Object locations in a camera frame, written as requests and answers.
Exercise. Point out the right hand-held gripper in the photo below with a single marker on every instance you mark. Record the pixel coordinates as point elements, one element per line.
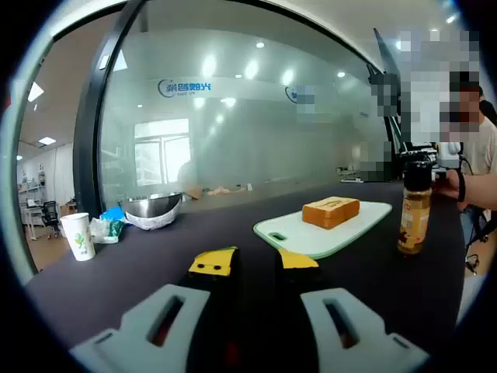
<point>450,151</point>

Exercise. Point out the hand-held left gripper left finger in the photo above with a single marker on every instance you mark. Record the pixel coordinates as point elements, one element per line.
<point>171,311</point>

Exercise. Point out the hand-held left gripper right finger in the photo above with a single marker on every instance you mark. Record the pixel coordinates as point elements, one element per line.
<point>349,322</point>

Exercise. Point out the glass pepper bottle black cap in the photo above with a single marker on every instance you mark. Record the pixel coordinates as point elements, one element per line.
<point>416,210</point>

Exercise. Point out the person's right hand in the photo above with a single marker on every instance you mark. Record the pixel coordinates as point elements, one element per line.
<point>447,185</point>

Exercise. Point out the white green-rimmed cutting board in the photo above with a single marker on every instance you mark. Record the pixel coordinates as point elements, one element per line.
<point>349,229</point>

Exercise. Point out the white green plastic wrapper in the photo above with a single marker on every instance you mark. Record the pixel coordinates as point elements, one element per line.
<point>105,233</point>

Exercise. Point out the stainless steel bowl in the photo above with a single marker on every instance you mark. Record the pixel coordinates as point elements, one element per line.
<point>153,210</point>

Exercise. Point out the blue plastic bag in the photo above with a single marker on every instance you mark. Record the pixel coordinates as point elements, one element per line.
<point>112,213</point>

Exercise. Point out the white paper cup green print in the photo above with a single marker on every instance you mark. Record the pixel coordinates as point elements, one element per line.
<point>79,237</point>

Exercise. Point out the brown cardboard piece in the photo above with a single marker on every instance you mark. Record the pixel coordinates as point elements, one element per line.
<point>194,193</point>

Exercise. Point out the black office chair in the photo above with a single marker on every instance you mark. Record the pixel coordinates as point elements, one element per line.
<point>49,213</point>

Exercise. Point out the white office desk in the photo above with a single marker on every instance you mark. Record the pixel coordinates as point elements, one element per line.
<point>33,213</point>

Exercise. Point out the black door frame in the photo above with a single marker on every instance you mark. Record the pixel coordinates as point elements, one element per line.
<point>91,116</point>

